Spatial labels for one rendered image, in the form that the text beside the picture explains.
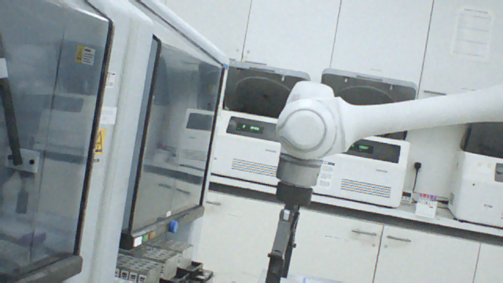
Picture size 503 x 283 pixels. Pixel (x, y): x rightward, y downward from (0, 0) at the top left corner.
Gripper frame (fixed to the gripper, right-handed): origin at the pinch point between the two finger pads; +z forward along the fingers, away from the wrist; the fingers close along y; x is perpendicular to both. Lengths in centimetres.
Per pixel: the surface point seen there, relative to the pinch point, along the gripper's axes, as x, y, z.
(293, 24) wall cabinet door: 44, 259, -83
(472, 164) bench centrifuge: -67, 235, -25
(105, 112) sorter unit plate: 33, -27, -29
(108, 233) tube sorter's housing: 32.7, -15.8, -4.8
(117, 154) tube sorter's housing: 33.2, -16.9, -20.5
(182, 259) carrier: 31, 41, 11
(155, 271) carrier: 30.8, 16.0, 9.1
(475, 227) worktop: -73, 227, 6
